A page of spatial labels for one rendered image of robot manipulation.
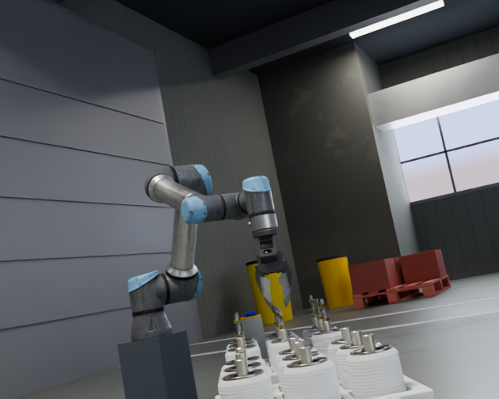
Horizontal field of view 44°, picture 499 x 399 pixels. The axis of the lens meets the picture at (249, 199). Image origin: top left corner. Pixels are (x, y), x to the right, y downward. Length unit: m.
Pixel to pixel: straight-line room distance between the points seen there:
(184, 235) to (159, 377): 0.49
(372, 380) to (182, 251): 1.23
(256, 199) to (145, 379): 0.84
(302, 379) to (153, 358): 1.15
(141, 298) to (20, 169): 2.73
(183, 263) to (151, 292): 0.15
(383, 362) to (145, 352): 1.23
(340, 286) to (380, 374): 6.50
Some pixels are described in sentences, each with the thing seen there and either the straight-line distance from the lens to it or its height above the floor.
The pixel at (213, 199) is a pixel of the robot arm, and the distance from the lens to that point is 1.75.
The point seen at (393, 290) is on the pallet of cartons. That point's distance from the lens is 6.63.
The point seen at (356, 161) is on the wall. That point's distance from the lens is 8.67.
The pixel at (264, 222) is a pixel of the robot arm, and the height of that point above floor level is 0.57.
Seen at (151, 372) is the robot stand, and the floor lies 0.19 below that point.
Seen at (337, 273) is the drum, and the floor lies 0.40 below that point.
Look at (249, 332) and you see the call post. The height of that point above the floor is 0.27.
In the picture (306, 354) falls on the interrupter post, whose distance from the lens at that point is 1.16.
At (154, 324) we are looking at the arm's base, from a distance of 2.25.
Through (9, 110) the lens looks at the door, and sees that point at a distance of 4.95.
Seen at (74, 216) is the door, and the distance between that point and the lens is 5.12.
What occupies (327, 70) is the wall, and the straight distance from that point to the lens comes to 9.03.
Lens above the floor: 0.40
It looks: 8 degrees up
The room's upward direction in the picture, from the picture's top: 11 degrees counter-clockwise
